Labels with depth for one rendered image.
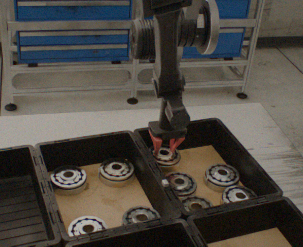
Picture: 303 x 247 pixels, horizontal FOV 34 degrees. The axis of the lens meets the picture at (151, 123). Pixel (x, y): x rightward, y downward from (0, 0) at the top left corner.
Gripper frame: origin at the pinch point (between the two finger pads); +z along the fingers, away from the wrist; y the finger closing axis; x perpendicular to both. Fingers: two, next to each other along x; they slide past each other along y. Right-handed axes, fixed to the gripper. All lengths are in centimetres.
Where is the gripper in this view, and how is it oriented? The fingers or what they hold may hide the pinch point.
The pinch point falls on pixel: (164, 150)
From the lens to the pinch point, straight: 151.5
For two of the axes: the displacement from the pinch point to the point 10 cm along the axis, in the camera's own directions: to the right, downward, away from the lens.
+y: 9.4, -1.0, 3.3
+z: -1.0, 8.4, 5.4
